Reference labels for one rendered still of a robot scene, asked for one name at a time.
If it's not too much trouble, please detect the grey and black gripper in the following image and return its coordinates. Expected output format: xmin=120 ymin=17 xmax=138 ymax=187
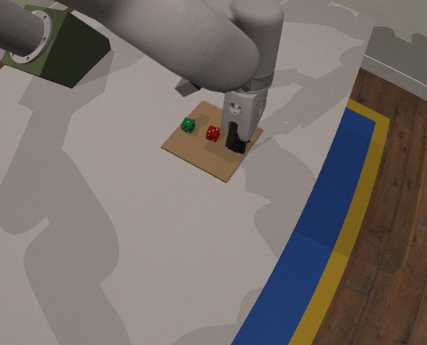
xmin=221 ymin=83 xmax=272 ymax=154

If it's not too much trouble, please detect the brown square mat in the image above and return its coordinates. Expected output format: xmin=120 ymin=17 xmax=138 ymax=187
xmin=161 ymin=100 xmax=263 ymax=183

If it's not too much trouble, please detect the red die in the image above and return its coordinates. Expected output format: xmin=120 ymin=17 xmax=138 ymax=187
xmin=206 ymin=125 xmax=220 ymax=142

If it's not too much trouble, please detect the green die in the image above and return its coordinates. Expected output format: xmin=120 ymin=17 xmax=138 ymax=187
xmin=181 ymin=117 xmax=195 ymax=133

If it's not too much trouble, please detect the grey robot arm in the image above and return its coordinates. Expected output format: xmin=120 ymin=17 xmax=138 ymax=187
xmin=0 ymin=0 xmax=284 ymax=97

